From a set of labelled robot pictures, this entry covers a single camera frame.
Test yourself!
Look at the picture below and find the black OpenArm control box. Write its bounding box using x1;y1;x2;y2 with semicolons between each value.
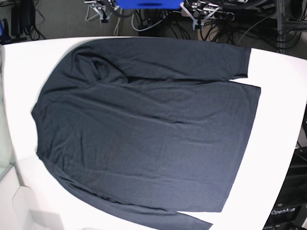
263;147;307;230

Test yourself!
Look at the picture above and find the black power strip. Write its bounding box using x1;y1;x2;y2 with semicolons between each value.
181;8;236;21

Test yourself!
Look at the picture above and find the blue plastic box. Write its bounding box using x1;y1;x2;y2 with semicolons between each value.
116;0;183;9

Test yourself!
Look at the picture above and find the dark navy long-sleeve T-shirt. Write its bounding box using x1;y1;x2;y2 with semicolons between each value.
32;37;261;230

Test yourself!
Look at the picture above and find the black device on stand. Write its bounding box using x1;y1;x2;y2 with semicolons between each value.
0;0;35;45

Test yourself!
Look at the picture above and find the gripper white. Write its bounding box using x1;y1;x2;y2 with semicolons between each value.
84;0;111;23
180;1;220;29

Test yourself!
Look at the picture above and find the white cable on floor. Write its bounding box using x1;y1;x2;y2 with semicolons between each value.
113;9;166;36

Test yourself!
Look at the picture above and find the metal shelf frame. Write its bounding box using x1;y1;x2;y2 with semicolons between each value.
275;0;307;54

